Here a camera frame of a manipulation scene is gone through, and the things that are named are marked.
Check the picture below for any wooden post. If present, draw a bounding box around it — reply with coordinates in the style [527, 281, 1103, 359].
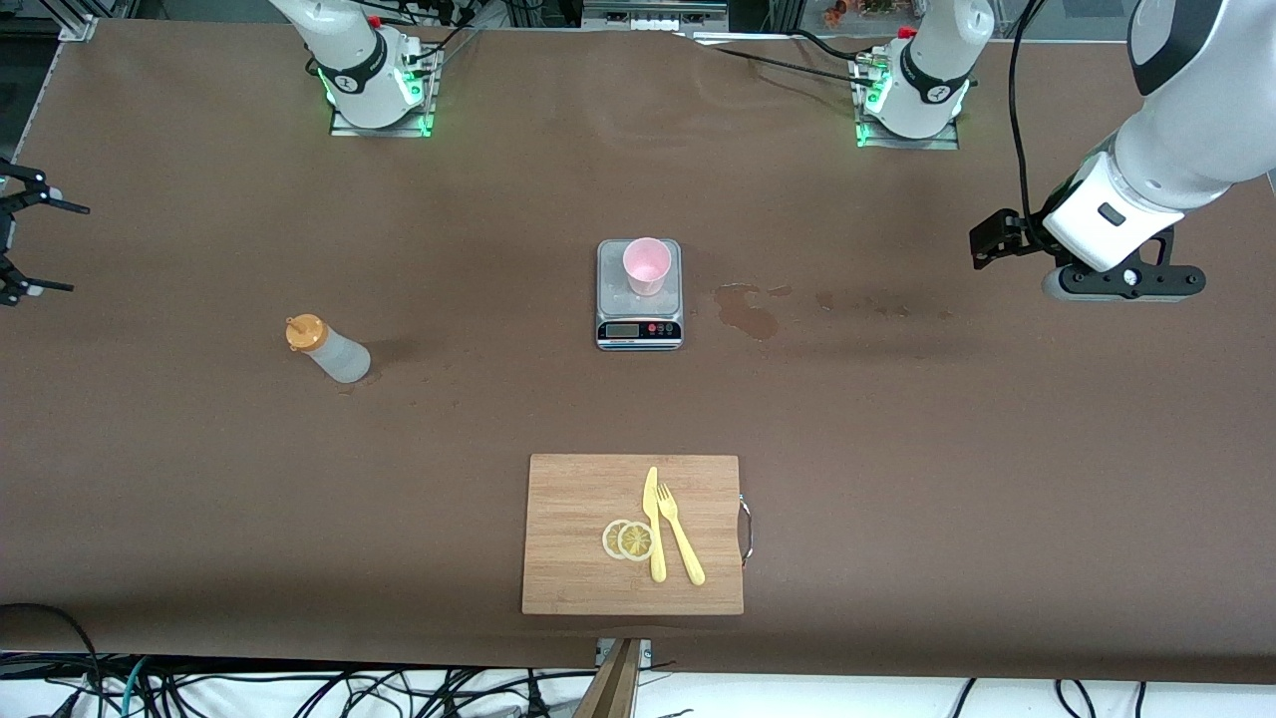
[573, 638, 644, 718]

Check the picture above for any wooden cutting board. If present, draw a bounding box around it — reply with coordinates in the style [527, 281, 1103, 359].
[521, 454, 746, 616]

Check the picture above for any clear sauce bottle orange cap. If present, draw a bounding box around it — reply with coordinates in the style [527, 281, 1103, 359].
[285, 313, 372, 385]

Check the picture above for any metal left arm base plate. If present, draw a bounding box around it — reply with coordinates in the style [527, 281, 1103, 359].
[855, 50, 963, 151]

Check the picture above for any yellow plastic fork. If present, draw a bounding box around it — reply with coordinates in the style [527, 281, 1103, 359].
[656, 483, 707, 587]

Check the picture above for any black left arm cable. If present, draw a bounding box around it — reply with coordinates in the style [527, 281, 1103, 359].
[1007, 0, 1058, 225]

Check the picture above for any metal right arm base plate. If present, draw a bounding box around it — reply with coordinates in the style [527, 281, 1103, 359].
[329, 45, 440, 139]

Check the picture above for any tangled black cable bundle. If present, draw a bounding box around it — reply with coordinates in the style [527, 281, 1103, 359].
[150, 663, 599, 718]

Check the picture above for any white power strip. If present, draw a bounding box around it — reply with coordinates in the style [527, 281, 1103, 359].
[581, 0, 731, 33]

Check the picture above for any silver digital kitchen scale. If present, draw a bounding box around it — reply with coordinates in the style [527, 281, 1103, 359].
[595, 238, 686, 352]

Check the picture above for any pink plastic cup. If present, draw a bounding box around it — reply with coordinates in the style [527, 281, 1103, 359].
[622, 237, 672, 297]

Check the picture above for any yellow plastic knife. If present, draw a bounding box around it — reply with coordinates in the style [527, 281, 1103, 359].
[642, 466, 668, 583]

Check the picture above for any teal cable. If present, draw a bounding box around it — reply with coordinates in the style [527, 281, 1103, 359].
[95, 656, 151, 718]

